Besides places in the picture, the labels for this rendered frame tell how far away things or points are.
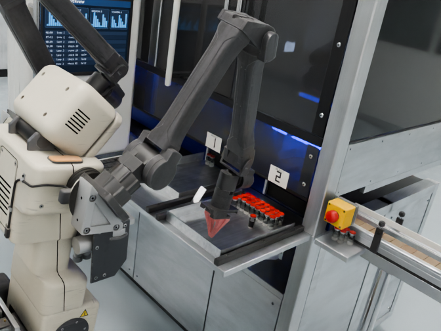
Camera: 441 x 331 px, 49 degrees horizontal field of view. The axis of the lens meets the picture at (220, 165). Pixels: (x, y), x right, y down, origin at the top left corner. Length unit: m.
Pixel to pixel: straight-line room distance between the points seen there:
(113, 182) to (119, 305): 1.64
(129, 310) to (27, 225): 1.48
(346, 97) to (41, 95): 0.86
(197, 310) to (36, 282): 1.09
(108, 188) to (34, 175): 0.16
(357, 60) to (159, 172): 0.71
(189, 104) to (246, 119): 0.24
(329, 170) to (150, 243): 1.13
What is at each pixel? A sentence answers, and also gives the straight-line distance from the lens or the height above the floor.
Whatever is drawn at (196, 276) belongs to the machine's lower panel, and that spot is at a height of 0.39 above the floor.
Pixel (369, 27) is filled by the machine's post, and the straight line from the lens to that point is 1.47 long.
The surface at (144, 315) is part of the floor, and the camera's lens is 2.57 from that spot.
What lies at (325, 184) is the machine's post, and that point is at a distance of 1.59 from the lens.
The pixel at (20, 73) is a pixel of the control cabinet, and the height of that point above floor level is 1.18.
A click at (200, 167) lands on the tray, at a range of 2.01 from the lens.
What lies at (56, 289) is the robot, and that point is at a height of 0.89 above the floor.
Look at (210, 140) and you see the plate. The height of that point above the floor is 1.02.
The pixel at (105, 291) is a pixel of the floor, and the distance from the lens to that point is 2.70.
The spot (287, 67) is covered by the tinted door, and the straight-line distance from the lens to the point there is 1.65.
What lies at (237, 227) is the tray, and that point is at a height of 0.88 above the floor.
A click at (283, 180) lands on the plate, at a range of 1.69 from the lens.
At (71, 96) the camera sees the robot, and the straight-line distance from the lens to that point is 1.09.
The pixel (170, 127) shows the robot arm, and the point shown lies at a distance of 1.06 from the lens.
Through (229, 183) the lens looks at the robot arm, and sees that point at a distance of 1.37.
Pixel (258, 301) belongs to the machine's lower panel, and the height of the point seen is 0.50.
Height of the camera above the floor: 1.68
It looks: 23 degrees down
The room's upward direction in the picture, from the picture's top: 10 degrees clockwise
